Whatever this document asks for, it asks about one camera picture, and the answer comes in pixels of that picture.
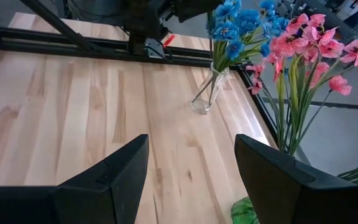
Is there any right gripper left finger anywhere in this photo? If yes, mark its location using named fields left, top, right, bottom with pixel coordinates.
left=55, top=133, right=150, bottom=224

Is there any tall clear glass vase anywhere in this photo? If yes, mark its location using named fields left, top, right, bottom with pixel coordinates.
left=190, top=62, right=231, bottom=115

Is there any blue artificial flower bunch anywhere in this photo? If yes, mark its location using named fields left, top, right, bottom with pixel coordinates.
left=197, top=8, right=261, bottom=105
left=194, top=0, right=242, bottom=105
left=209, top=0, right=291, bottom=105

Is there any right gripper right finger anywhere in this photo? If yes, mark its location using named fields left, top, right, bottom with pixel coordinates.
left=234, top=133, right=357, bottom=224

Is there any black aluminium table frame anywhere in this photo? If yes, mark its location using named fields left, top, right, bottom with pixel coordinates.
left=0, top=0, right=281, bottom=149

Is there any pink artificial flower bunch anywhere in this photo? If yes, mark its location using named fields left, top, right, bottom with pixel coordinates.
left=278, top=12, right=346, bottom=156
left=246, top=32, right=295, bottom=156
left=287, top=39, right=358, bottom=156

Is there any red tag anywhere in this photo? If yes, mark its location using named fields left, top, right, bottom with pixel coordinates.
left=162, top=33, right=177, bottom=48

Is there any green ribbed glass vase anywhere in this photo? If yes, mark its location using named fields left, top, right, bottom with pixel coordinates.
left=230, top=195, right=260, bottom=224

